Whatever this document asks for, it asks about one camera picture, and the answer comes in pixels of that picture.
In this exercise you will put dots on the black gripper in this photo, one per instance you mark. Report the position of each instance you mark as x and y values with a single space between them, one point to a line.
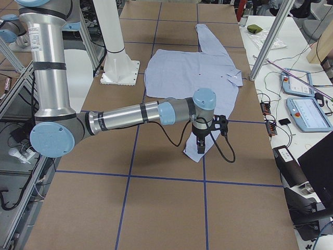
200 136

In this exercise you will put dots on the light blue striped shirt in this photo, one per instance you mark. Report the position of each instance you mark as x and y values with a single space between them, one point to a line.
209 76

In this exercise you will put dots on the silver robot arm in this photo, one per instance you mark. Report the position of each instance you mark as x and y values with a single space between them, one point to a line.
59 128
12 30

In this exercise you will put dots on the upper blue teach pendant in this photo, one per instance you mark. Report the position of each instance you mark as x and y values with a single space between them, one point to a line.
295 87

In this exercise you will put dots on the blue teach pendant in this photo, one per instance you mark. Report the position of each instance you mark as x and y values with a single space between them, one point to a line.
308 115
295 87

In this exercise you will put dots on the lower blue teach pendant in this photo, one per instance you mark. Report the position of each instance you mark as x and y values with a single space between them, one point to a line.
308 115

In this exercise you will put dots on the black monitor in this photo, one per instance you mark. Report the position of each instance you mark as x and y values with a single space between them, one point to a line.
316 164

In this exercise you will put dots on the green cloth pouch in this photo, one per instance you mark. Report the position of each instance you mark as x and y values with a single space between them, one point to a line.
254 29

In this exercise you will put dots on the reacher grabber stick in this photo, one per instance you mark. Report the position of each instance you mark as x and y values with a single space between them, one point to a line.
307 84

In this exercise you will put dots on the plastic water bottle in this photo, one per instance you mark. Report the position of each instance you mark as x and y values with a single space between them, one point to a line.
246 13

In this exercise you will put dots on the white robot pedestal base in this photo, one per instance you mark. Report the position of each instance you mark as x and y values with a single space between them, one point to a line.
118 68

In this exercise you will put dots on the aluminium frame post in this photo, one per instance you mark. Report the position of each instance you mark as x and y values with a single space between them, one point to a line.
274 30

